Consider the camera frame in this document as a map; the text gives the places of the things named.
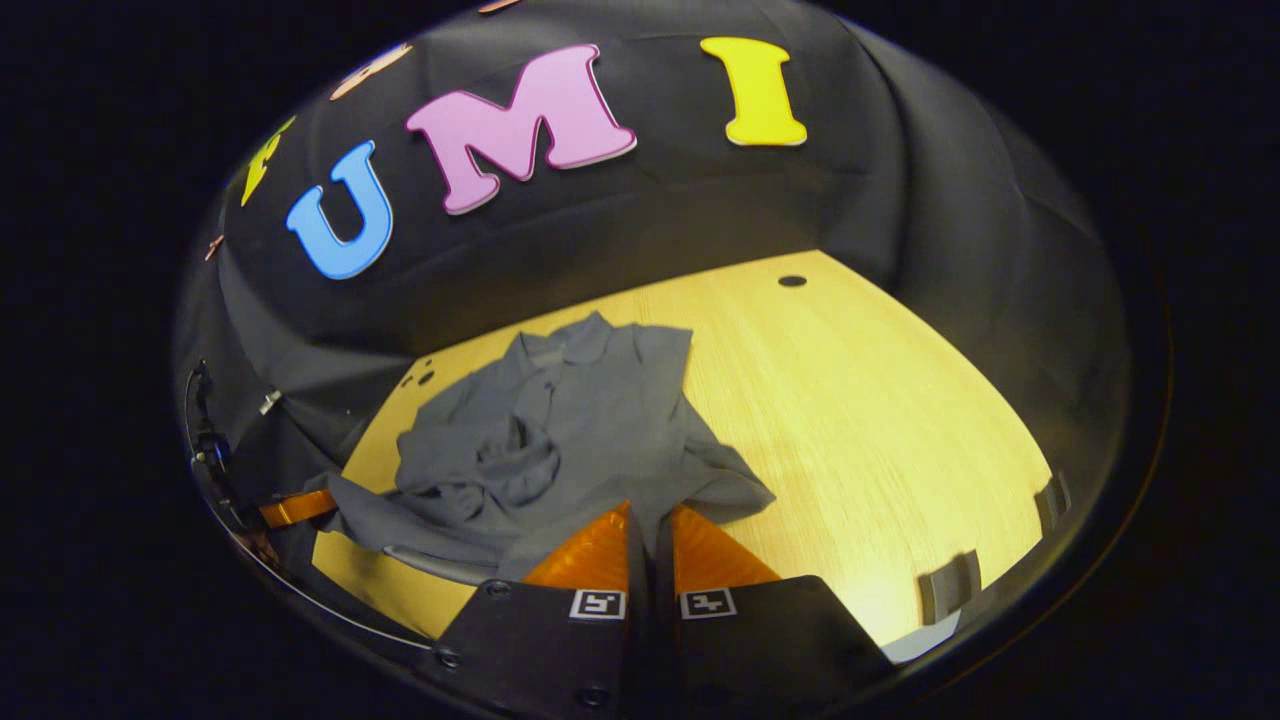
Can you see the grey shirt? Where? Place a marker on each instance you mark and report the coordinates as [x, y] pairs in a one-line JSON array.
[[590, 430]]

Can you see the black backdrop cloth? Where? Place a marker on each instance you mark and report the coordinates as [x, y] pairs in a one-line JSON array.
[[700, 210]]

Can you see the white backdrop clip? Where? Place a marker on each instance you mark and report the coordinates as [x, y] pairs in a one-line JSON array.
[[270, 402]]

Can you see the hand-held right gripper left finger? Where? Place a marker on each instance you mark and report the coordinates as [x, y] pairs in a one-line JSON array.
[[632, 650]]

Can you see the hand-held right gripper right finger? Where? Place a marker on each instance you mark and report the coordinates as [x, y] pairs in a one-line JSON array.
[[668, 650]]

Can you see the copper backdrop clip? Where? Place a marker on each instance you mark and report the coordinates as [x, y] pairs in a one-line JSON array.
[[213, 247]]

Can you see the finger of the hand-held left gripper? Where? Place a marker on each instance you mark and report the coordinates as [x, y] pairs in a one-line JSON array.
[[295, 508]]

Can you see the dark table edge bracket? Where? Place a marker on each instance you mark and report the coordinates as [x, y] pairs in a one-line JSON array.
[[1052, 502], [950, 587]]

